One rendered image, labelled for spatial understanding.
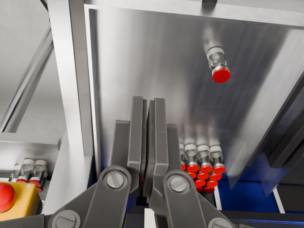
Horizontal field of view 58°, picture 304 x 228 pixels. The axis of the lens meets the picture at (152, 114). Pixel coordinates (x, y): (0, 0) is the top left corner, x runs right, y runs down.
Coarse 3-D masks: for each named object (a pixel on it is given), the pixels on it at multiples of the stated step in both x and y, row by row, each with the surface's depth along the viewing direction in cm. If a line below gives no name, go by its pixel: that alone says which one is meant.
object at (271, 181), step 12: (300, 144) 46; (300, 156) 46; (276, 168) 52; (288, 168) 49; (300, 168) 54; (264, 180) 57; (276, 180) 52; (288, 180) 57; (300, 180) 57; (264, 192) 56
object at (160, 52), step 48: (96, 0) 28; (144, 0) 29; (96, 48) 34; (144, 48) 35; (192, 48) 35; (240, 48) 35; (288, 48) 35; (96, 96) 39; (144, 96) 40; (192, 96) 40; (240, 96) 40; (288, 96) 36; (96, 144) 43; (240, 144) 48
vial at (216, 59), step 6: (216, 48) 34; (210, 54) 34; (216, 54) 33; (222, 54) 33; (210, 60) 33; (216, 60) 32; (222, 60) 32; (210, 66) 33; (216, 66) 32; (222, 66) 32; (228, 66) 33
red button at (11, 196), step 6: (0, 186) 38; (6, 186) 39; (12, 186) 39; (0, 192) 38; (6, 192) 38; (12, 192) 39; (0, 198) 37; (6, 198) 38; (12, 198) 38; (0, 204) 37; (6, 204) 38; (12, 204) 39; (0, 210) 38
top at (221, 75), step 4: (220, 68) 31; (224, 68) 31; (216, 72) 32; (220, 72) 32; (224, 72) 32; (228, 72) 32; (216, 76) 32; (220, 76) 32; (224, 76) 32; (228, 76) 32; (216, 80) 32; (220, 80) 32; (224, 80) 32
